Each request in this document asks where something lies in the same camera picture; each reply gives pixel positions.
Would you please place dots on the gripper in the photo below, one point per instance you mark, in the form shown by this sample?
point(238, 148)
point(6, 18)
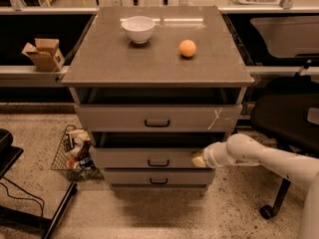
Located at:
point(210, 157)

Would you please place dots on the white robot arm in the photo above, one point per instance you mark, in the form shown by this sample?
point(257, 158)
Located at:
point(300, 170)

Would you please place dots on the grey drawer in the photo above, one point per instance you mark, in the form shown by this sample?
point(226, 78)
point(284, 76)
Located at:
point(166, 118)
point(150, 149)
point(157, 176)

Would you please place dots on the black stand base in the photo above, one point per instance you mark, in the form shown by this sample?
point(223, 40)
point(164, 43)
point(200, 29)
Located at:
point(10, 217)

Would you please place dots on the black office chair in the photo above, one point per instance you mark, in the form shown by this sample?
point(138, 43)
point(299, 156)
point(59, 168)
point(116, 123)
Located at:
point(286, 110)

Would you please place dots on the orange fruit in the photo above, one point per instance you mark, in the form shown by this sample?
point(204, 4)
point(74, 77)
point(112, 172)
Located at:
point(187, 48)

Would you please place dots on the open cardboard box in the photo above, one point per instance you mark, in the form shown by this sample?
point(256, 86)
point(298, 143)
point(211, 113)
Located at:
point(45, 55)

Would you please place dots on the grey drawer cabinet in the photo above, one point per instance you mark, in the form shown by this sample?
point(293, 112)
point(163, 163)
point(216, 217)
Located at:
point(110, 69)

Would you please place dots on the wire basket with items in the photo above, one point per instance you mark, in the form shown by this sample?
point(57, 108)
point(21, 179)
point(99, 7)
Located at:
point(72, 158)

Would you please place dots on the white ceramic bowl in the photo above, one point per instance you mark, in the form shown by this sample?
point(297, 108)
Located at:
point(138, 28)

